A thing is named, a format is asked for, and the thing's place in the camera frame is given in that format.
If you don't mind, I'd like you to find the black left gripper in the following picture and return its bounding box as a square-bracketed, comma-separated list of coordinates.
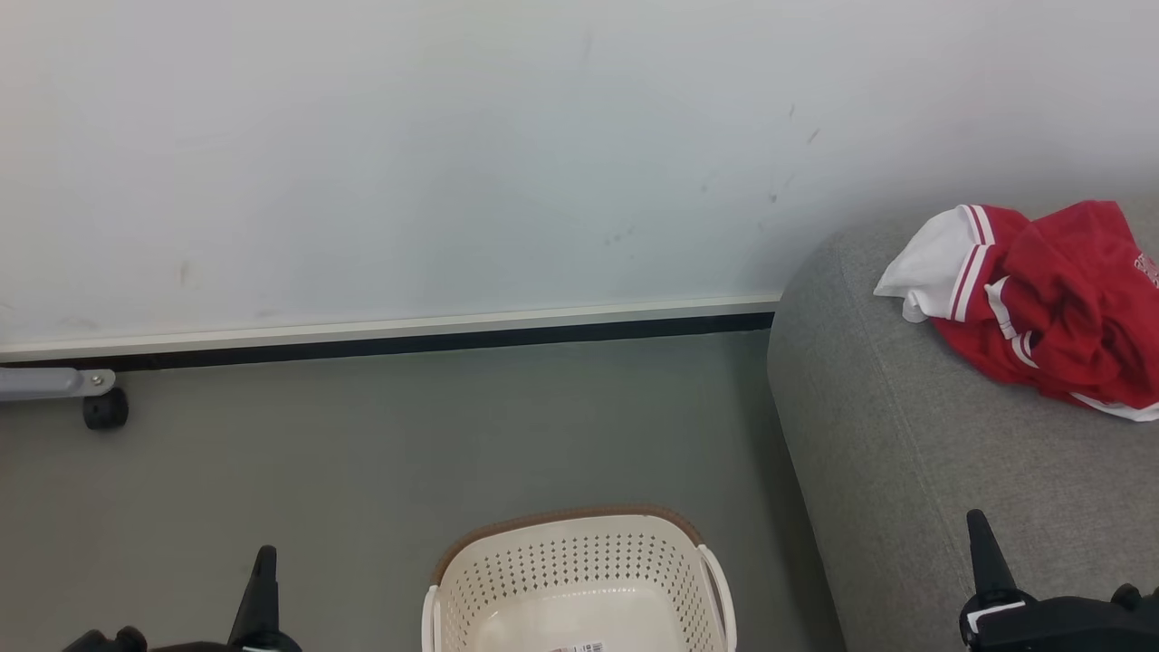
[62, 545, 283, 652]

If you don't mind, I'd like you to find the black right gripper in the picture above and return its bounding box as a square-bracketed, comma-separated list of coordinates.
[965, 509, 1159, 618]

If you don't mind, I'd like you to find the red garment with white trim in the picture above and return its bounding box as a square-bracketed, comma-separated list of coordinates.
[933, 200, 1159, 423]

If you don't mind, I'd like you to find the cream perforated laundry basket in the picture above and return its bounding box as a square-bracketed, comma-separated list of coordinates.
[421, 505, 739, 652]

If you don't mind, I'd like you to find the grey fabric sofa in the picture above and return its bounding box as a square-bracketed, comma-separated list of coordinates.
[767, 195, 1159, 652]

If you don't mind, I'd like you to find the white black skirting board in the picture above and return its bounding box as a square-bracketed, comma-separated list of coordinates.
[0, 294, 781, 372]

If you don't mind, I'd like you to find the grey metal frame leg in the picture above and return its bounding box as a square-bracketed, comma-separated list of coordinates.
[0, 367, 117, 402]

